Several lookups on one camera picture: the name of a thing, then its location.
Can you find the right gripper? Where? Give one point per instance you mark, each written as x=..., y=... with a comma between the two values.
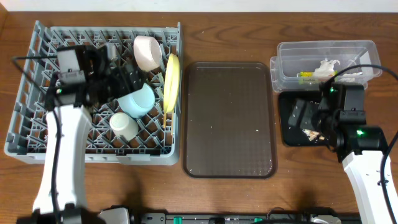
x=310, y=116

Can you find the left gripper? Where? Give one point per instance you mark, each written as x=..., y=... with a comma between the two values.
x=112, y=73

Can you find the rice and food scraps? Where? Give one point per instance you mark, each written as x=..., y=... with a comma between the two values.
x=313, y=135

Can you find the light blue bowl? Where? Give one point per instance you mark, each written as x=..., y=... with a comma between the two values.
x=138, y=103

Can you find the green yellow snack wrapper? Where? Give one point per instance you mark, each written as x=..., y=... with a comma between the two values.
x=309, y=78

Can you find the yellow plate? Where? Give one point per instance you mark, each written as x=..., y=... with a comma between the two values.
x=172, y=83

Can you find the white tissue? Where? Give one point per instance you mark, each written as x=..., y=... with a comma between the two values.
x=326, y=68

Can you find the white cup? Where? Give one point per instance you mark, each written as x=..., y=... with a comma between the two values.
x=124, y=126

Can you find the wooden chopstick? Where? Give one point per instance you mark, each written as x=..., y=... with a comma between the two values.
x=171, y=122

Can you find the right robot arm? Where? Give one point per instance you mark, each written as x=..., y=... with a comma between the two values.
x=364, y=154

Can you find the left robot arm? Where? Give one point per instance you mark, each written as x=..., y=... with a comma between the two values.
x=61, y=197

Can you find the grey dishwasher rack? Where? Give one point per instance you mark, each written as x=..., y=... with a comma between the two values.
x=26, y=139

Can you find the black tray bin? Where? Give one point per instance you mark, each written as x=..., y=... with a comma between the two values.
x=291, y=135

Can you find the clear plastic bin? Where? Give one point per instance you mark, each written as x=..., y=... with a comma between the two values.
x=295, y=57

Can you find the dark brown serving tray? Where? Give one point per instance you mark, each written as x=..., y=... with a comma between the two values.
x=230, y=125

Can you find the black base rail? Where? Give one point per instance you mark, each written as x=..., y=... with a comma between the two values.
x=275, y=215

